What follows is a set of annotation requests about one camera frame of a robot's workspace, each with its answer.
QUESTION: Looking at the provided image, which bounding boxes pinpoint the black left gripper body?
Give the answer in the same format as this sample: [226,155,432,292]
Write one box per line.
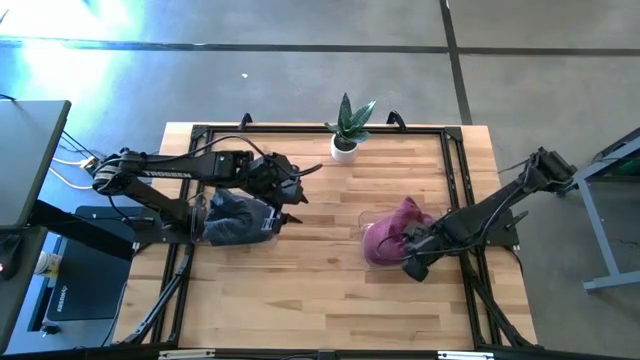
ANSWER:
[249,152,307,206]

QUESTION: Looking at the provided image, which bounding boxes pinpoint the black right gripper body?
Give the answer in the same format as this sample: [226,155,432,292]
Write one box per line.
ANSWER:
[404,222,446,264]

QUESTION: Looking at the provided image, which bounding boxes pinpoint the white plant pot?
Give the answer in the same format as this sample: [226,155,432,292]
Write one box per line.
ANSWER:
[329,133,360,164]

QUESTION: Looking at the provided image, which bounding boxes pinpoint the clear plastic bin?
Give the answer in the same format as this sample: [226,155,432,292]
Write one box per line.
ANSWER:
[191,188,289,249]
[357,207,441,272]

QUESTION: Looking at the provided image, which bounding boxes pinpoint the green snake plant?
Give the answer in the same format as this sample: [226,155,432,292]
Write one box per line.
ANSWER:
[323,92,378,146]

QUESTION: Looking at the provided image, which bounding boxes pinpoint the grey metal table legs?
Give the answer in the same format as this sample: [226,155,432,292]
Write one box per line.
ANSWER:
[569,127,640,294]

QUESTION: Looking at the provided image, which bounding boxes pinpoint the black Trossen case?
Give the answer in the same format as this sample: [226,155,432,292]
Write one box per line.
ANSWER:
[44,204,135,322]

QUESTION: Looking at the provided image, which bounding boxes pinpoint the white paper cup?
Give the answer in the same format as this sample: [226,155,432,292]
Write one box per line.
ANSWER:
[33,249,65,279]

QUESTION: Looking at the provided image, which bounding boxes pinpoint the grey desk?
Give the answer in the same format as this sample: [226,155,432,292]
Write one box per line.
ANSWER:
[0,98,72,231]

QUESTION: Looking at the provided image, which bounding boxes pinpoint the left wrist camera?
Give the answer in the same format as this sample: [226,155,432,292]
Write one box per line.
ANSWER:
[260,204,284,237]

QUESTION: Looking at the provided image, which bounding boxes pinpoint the black aluminium table frame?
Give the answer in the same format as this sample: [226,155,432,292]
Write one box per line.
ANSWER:
[113,112,539,360]

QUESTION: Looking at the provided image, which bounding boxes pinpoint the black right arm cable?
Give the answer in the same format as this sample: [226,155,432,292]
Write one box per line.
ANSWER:
[374,159,539,264]

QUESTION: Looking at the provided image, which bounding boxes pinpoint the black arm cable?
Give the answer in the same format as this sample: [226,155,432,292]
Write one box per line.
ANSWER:
[374,159,539,264]
[119,134,325,179]

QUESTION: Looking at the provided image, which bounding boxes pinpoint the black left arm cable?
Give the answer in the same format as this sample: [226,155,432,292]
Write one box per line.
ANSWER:
[119,134,325,179]

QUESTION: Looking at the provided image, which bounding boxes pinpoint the silver frame bracket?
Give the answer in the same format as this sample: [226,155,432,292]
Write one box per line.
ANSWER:
[158,349,216,360]
[437,350,495,360]

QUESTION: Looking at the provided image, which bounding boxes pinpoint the yellow floor cable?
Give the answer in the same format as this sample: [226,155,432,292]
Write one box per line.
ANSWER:
[48,157,96,191]

